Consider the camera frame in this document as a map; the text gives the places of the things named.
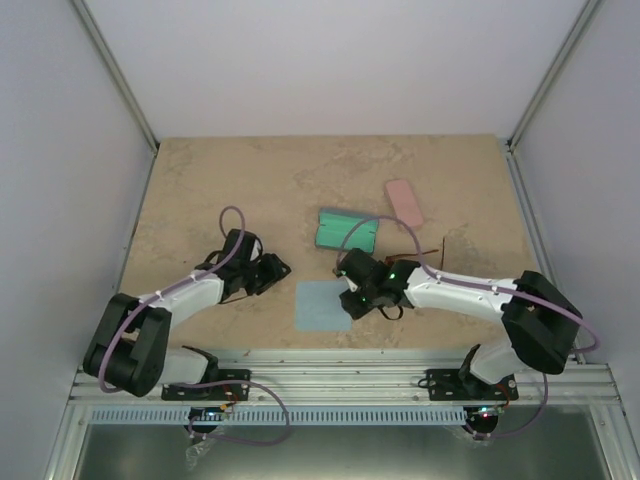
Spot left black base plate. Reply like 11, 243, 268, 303
161, 369, 251, 402

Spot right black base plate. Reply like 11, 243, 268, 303
418, 369, 519, 401

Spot pink glasses case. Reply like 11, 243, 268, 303
384, 179, 424, 229

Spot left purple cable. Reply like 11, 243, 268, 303
98, 205, 292, 449

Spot brown rectangular sunglasses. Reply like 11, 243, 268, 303
384, 237, 446, 270

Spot corner aluminium post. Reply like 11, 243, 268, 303
70, 0, 160, 156
504, 0, 604, 153

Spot right corner aluminium post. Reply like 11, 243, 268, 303
504, 0, 604, 153

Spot blue-grey glasses case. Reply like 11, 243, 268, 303
314, 207, 379, 254

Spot left corner aluminium post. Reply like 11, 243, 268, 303
70, 0, 160, 156

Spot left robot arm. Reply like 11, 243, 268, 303
82, 229, 291, 400

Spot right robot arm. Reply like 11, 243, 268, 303
336, 249, 582, 400

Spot aluminium rail frame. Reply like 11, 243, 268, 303
73, 135, 639, 479

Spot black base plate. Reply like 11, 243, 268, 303
161, 369, 251, 402
418, 369, 519, 401

